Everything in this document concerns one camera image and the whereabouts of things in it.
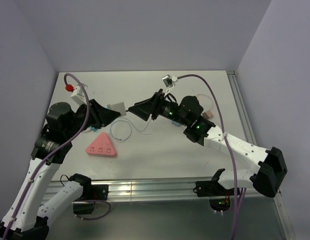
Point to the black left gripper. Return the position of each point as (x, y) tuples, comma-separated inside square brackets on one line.
[(102, 116)]

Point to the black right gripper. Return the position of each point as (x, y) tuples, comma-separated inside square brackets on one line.
[(152, 105)]

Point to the white charger plug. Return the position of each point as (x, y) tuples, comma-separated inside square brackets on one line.
[(118, 107)]

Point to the pink triangular power strip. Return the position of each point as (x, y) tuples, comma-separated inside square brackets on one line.
[(102, 146)]

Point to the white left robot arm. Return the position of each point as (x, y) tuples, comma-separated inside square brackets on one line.
[(28, 219)]

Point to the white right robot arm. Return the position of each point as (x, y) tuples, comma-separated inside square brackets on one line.
[(265, 168)]

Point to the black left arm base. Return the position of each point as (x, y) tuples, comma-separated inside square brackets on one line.
[(96, 192)]

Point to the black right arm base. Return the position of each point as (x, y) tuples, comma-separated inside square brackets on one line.
[(211, 188)]

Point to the blue charger plug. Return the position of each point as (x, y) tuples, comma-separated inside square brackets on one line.
[(176, 123)]

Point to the brown charger plug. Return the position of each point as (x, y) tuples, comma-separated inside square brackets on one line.
[(208, 114)]

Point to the aluminium frame rail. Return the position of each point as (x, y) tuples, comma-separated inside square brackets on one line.
[(170, 189)]

